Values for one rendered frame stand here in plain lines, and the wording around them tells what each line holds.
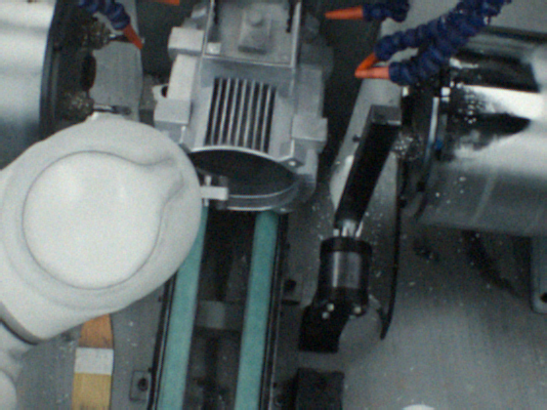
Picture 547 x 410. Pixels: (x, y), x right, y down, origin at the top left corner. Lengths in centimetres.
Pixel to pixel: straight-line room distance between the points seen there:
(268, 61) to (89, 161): 58
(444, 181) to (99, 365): 51
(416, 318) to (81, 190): 84
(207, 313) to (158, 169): 70
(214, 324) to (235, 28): 38
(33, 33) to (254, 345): 44
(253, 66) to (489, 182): 29
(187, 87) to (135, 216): 61
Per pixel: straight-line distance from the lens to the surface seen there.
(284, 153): 97
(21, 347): 53
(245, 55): 100
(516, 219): 103
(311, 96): 104
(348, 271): 97
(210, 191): 71
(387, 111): 82
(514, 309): 127
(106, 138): 46
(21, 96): 97
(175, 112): 101
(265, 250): 110
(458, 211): 101
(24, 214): 45
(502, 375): 124
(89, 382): 117
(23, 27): 98
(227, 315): 115
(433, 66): 85
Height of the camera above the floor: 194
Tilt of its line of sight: 65 degrees down
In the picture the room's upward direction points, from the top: 10 degrees clockwise
